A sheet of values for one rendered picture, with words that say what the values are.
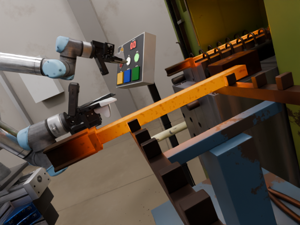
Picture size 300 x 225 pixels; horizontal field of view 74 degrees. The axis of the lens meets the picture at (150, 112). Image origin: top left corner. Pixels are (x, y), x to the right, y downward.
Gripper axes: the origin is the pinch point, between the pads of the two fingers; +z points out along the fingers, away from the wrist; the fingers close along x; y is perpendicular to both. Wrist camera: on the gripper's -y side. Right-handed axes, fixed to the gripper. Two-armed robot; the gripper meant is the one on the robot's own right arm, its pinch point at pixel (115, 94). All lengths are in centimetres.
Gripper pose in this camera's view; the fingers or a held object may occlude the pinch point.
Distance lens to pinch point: 72.9
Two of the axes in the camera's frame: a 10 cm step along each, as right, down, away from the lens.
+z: 9.1, -4.1, 1.0
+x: 2.0, 2.0, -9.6
